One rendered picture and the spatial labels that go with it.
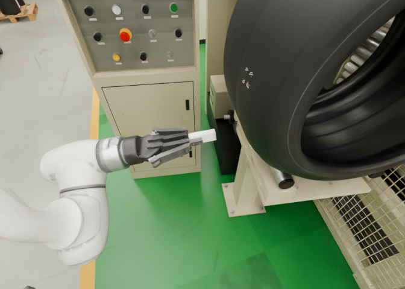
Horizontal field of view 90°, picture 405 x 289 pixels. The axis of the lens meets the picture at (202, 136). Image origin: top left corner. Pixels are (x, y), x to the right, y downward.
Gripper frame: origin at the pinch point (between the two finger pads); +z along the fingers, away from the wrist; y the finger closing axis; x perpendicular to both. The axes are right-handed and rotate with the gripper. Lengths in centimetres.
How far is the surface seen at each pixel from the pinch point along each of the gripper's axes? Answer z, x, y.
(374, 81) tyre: 59, 5, 15
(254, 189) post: 26, 84, 27
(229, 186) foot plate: 13, 104, 43
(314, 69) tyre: 17.6, -21.9, -12.5
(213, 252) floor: -8, 102, 0
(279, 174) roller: 19.5, 13.6, -7.1
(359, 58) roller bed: 69, 8, 35
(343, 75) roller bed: 67, 17, 37
